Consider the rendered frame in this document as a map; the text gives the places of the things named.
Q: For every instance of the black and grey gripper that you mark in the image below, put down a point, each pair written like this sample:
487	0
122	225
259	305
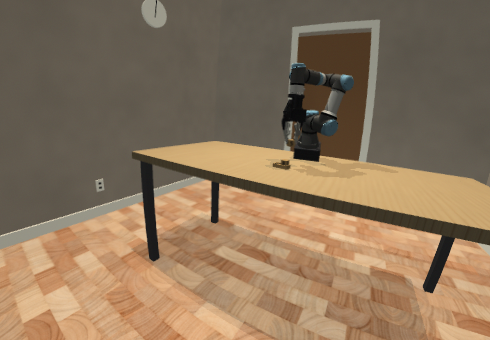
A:
294	114

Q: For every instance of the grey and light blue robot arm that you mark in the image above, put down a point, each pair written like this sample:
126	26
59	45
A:
325	123

